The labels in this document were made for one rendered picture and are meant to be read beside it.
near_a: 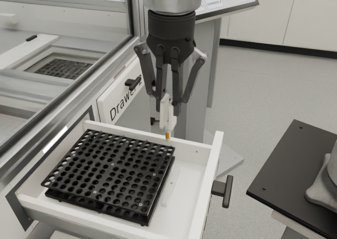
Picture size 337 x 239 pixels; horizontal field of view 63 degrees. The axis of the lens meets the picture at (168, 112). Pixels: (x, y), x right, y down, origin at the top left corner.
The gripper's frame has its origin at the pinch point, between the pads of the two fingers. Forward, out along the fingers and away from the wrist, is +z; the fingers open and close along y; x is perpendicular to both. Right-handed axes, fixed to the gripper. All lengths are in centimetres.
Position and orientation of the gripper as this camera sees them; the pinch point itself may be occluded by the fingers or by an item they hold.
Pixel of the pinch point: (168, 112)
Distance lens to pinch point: 54.6
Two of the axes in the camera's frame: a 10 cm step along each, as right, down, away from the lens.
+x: -3.5, 5.6, -7.5
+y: -9.4, -2.3, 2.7
